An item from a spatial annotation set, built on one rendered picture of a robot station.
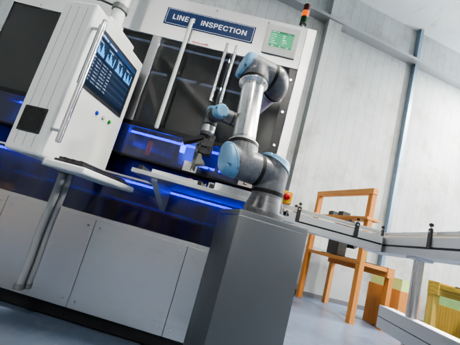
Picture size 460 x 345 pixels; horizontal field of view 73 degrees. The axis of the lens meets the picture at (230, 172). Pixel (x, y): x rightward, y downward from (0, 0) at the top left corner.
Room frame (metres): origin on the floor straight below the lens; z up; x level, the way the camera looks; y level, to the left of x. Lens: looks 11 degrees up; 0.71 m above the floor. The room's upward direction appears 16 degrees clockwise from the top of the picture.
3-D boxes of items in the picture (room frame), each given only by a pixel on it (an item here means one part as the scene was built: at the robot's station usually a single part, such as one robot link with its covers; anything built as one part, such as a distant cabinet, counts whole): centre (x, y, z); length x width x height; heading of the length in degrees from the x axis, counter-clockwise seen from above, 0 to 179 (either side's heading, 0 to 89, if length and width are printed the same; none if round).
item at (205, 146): (1.62, 0.17, 1.12); 0.09 x 0.08 x 0.12; 86
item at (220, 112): (1.53, 0.12, 1.28); 0.11 x 0.11 x 0.08; 21
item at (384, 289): (5.07, -2.38, 0.93); 1.38 x 1.23 x 1.87; 14
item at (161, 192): (1.65, 0.33, 0.80); 0.34 x 0.03 x 0.13; 176
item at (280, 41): (1.79, -0.09, 1.96); 0.21 x 0.01 x 0.21; 86
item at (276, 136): (1.79, -0.21, 1.40); 0.05 x 0.01 x 0.80; 86
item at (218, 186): (1.59, -0.09, 0.90); 0.34 x 0.26 x 0.04; 176
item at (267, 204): (1.12, -0.15, 0.84); 0.15 x 0.15 x 0.10
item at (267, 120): (1.81, -0.02, 1.51); 0.43 x 0.01 x 0.59; 86
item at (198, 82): (1.84, 0.43, 1.51); 0.47 x 0.01 x 0.59; 86
